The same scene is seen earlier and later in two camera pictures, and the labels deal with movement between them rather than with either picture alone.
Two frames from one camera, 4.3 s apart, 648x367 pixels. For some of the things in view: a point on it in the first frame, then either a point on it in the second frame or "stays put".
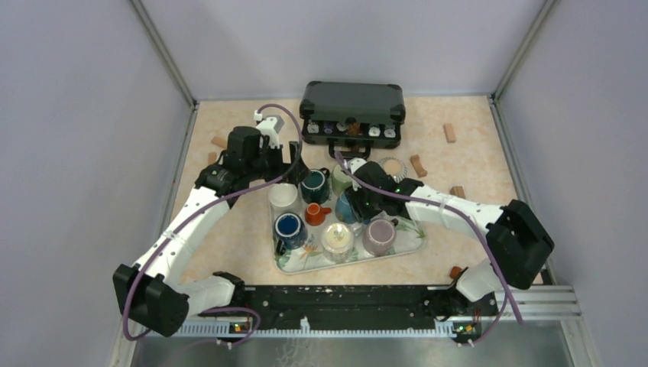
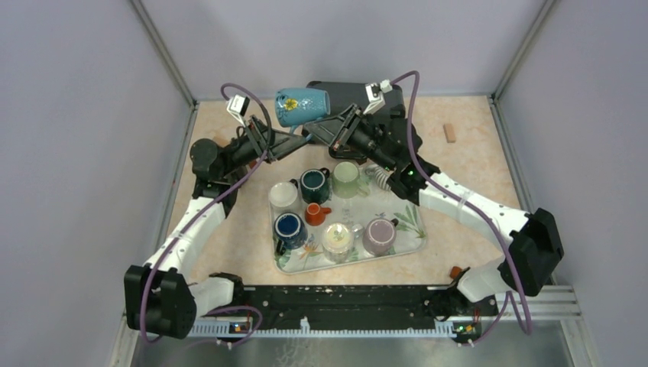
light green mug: [340, 181] stays put
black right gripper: [361, 213] -> [338, 131]
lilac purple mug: [379, 235] stays put
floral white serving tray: [314, 225] stays put
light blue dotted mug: [343, 209] -> [297, 106]
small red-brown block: [455, 271] stays put
